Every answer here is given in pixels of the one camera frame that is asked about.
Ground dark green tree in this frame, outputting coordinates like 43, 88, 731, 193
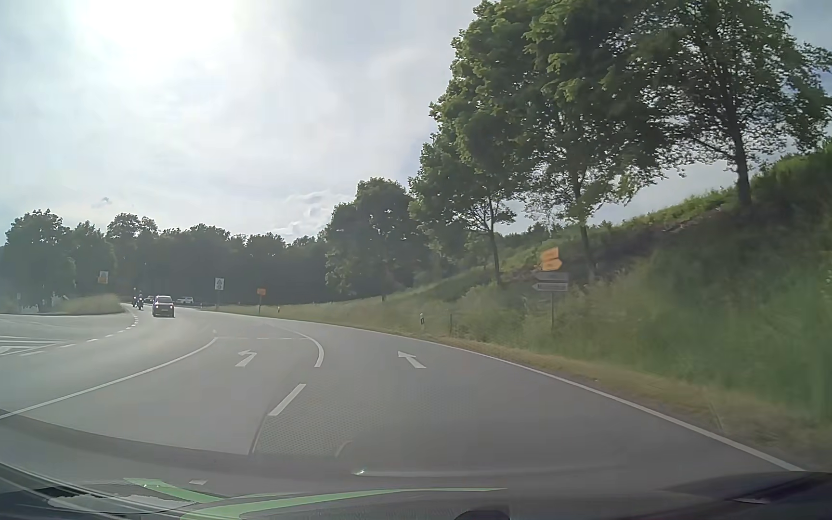
322, 178, 431, 301

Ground road markings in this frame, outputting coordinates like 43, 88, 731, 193
0, 307, 803, 472

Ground large green tree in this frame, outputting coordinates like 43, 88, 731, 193
430, 0, 677, 284
597, 0, 832, 210

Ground car's own bonnet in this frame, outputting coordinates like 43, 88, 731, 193
0, 442, 832, 520

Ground wood of dark trees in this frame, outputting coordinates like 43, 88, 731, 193
0, 209, 338, 313

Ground grey asphalt road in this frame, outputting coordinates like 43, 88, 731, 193
0, 303, 803, 499

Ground grassy bank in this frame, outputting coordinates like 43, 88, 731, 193
203, 129, 832, 474

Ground grass verge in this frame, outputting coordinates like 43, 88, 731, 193
22, 292, 127, 316

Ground direction signs on post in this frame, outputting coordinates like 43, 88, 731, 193
531, 246, 571, 332

